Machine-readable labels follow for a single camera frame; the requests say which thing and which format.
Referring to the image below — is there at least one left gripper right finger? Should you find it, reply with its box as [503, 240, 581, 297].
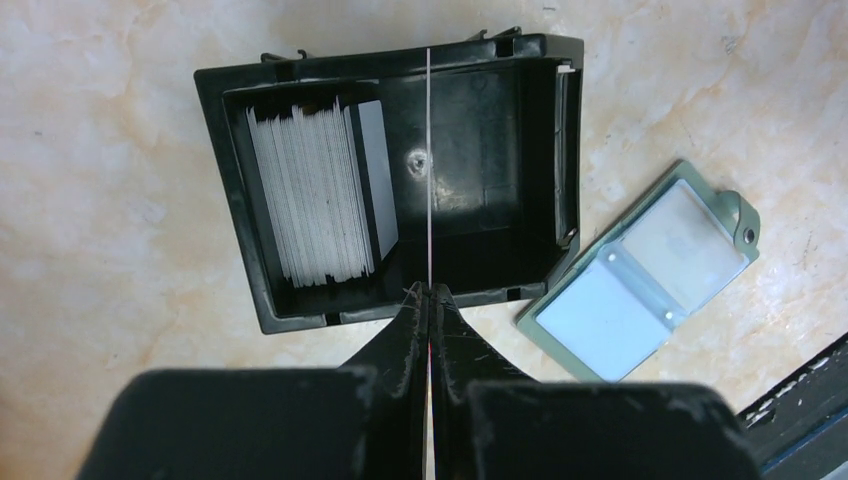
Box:
[429, 284, 760, 479]

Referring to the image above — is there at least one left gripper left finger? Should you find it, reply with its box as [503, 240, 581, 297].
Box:
[78, 283, 429, 479]

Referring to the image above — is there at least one green card holder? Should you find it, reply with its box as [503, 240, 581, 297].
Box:
[516, 159, 761, 382]

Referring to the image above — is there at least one black plastic box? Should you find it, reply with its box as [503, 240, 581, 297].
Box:
[194, 28, 585, 335]

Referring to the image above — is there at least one white magnetic stripe card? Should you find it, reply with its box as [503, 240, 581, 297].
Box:
[343, 100, 399, 273]

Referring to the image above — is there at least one white card in box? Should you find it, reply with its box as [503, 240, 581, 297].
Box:
[245, 104, 376, 288]

